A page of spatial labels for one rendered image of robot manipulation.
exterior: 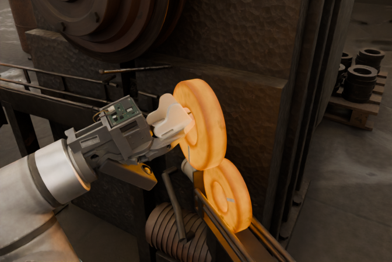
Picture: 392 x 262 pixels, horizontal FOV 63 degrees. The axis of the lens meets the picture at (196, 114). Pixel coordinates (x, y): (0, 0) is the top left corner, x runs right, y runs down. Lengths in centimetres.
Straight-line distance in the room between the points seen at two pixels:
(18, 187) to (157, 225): 48
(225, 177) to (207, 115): 20
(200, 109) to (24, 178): 26
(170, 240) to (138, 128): 47
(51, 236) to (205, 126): 27
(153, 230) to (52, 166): 49
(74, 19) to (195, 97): 43
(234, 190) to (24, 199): 36
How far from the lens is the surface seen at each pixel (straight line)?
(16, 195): 51
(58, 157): 49
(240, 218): 66
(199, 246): 87
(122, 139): 48
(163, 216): 91
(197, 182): 77
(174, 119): 51
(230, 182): 64
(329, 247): 162
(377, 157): 224
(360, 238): 171
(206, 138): 49
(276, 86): 80
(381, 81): 293
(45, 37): 127
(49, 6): 90
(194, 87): 51
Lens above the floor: 121
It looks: 31 degrees down
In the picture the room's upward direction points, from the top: straight up
